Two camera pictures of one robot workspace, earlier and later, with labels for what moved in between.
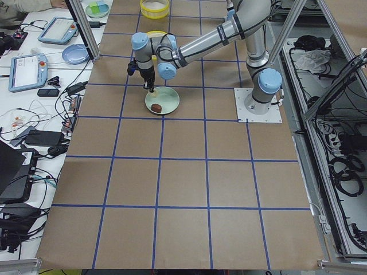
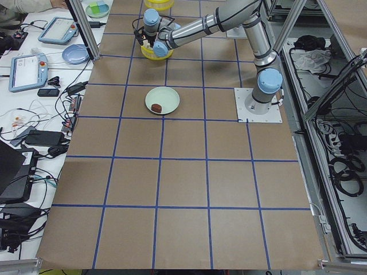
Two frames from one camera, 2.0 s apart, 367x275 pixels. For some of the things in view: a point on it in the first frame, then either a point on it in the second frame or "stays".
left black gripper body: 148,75 -> 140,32
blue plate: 75,54 stays
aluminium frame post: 78,12 stays
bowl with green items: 97,9 stays
